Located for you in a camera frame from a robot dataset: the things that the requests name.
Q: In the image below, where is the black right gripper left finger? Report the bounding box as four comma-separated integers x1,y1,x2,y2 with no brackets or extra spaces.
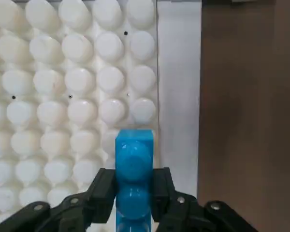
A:
0,168,117,232

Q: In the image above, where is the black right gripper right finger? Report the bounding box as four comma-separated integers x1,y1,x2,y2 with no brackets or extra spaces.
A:
151,167,260,232

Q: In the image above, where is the blue three-stud block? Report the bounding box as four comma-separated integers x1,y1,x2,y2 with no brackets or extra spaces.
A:
115,129,155,232

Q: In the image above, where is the white studded baseplate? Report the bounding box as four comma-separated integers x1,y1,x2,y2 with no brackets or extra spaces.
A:
0,0,202,232

